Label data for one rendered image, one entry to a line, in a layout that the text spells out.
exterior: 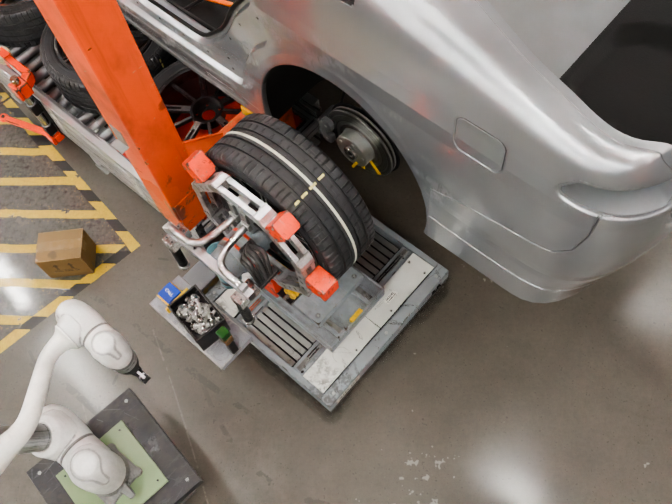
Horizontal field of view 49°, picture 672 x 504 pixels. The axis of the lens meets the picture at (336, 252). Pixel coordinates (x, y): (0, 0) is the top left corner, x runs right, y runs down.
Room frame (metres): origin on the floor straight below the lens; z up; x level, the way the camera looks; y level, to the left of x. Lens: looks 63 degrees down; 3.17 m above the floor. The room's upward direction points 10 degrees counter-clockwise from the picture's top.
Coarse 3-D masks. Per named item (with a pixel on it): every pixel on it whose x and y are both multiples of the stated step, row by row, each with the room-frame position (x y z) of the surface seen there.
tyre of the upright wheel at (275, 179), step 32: (256, 128) 1.53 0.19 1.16; (288, 128) 1.49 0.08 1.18; (224, 160) 1.43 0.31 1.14; (256, 160) 1.39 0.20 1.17; (288, 160) 1.36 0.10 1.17; (320, 160) 1.36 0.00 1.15; (288, 192) 1.26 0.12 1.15; (352, 192) 1.27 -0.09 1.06; (320, 224) 1.17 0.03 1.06; (352, 224) 1.19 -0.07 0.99; (320, 256) 1.11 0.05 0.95; (352, 256) 1.14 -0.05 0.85
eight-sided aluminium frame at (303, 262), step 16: (224, 176) 1.38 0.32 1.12; (208, 192) 1.50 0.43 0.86; (224, 192) 1.32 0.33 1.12; (240, 192) 1.32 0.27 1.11; (208, 208) 1.46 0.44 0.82; (224, 208) 1.49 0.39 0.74; (240, 208) 1.27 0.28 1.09; (272, 240) 1.16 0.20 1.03; (288, 240) 1.17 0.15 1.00; (288, 256) 1.11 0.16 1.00; (304, 256) 1.11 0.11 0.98; (288, 272) 1.23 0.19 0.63; (304, 272) 1.08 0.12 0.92; (288, 288) 1.16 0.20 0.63; (304, 288) 1.08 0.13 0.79
